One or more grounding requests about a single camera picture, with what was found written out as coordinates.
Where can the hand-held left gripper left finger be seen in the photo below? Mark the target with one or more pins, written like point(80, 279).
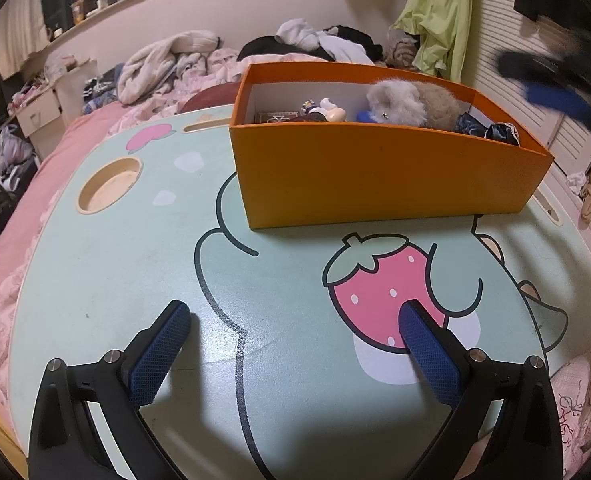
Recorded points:
point(160, 355)

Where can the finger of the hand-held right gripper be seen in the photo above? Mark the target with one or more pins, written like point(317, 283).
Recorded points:
point(560, 101)
point(530, 66)

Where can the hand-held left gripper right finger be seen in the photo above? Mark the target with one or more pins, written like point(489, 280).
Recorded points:
point(430, 355)

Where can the brown fluffy pom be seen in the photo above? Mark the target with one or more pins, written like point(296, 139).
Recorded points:
point(443, 105)

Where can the grey fluffy pom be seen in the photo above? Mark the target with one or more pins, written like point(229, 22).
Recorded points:
point(395, 100)

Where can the blue plastic case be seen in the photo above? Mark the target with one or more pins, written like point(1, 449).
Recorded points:
point(364, 116)

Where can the orange cardboard box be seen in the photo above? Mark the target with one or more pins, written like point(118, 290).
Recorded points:
point(375, 175)

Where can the small cartoon figurine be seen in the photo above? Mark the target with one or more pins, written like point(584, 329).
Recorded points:
point(333, 112)

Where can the brown printed packet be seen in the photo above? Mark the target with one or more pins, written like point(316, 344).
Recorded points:
point(275, 117)

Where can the mint green cartoon desktop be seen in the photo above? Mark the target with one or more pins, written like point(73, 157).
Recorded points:
point(125, 270)

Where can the lime green hanging cloth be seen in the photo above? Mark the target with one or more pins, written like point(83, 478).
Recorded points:
point(440, 15)

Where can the beige fuzzy cloth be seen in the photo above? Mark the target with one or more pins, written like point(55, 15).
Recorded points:
point(400, 47)

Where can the white crumpled clothes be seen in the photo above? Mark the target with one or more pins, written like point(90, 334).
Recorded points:
point(300, 30)

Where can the grey plastic bag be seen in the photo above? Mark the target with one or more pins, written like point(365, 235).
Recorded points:
point(15, 147)

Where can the dark red pillow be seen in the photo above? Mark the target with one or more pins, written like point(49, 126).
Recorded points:
point(210, 100)

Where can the white cardboard box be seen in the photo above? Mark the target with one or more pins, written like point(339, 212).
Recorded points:
point(40, 115)
point(78, 85)

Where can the black crumpled clothes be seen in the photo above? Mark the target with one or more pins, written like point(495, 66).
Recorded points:
point(260, 47)

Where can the row of small bottles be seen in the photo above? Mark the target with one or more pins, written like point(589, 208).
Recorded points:
point(103, 0)

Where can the cream curtain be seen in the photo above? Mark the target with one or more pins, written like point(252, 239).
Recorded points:
point(15, 25)

